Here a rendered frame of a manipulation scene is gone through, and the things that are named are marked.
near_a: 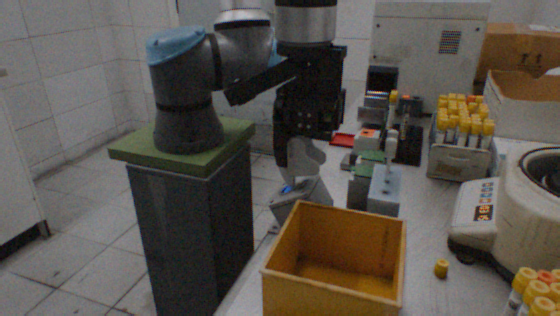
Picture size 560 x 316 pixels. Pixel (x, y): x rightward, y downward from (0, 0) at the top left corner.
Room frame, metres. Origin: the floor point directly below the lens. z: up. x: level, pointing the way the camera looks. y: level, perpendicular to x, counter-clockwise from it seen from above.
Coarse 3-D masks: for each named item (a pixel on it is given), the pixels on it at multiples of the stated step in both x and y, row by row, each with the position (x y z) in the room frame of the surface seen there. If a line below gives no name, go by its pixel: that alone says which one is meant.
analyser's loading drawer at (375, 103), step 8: (368, 96) 0.93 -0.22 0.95; (376, 96) 0.97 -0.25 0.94; (384, 96) 0.96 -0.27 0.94; (368, 104) 0.93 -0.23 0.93; (376, 104) 0.93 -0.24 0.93; (384, 104) 0.92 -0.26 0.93; (360, 112) 0.89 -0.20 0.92; (368, 112) 0.88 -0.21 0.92; (376, 112) 0.87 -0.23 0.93; (384, 112) 0.87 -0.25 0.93; (360, 120) 0.88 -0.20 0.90; (368, 120) 0.88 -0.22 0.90; (376, 120) 0.87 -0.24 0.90
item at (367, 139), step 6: (360, 132) 0.68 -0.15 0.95; (366, 132) 0.68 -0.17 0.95; (372, 132) 0.68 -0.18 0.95; (378, 132) 0.68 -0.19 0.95; (354, 138) 0.67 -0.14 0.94; (360, 138) 0.66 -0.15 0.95; (366, 138) 0.66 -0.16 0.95; (372, 138) 0.65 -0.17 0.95; (378, 138) 0.65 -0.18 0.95; (354, 144) 0.66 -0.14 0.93; (360, 144) 0.66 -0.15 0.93; (366, 144) 0.66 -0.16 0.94; (372, 144) 0.65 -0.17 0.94; (378, 144) 0.66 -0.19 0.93; (354, 150) 0.66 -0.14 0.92; (360, 150) 0.66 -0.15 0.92; (378, 150) 0.67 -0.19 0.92
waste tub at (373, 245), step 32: (288, 224) 0.35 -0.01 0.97; (320, 224) 0.38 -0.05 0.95; (352, 224) 0.37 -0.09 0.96; (384, 224) 0.36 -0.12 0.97; (288, 256) 0.35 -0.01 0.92; (320, 256) 0.38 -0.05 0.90; (352, 256) 0.37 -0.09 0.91; (384, 256) 0.36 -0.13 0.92; (288, 288) 0.26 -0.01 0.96; (320, 288) 0.25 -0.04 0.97; (352, 288) 0.34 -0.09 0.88; (384, 288) 0.34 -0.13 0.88
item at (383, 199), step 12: (384, 168) 0.48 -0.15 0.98; (396, 168) 0.48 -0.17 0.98; (372, 180) 0.45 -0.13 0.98; (384, 180) 0.45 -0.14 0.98; (396, 180) 0.45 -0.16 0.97; (372, 192) 0.42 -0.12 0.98; (384, 192) 0.42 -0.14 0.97; (396, 192) 0.42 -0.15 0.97; (372, 204) 0.40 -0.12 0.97; (384, 204) 0.40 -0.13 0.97; (396, 204) 0.39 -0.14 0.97; (396, 216) 0.39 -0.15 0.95
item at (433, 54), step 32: (384, 0) 1.04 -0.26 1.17; (416, 0) 1.02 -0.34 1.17; (448, 0) 0.99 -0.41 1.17; (480, 0) 0.97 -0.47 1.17; (384, 32) 1.04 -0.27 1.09; (416, 32) 1.01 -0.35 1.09; (448, 32) 0.98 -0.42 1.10; (480, 32) 0.96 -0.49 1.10; (384, 64) 1.04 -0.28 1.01; (416, 64) 1.01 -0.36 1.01; (448, 64) 0.98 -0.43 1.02; (448, 96) 0.97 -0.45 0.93
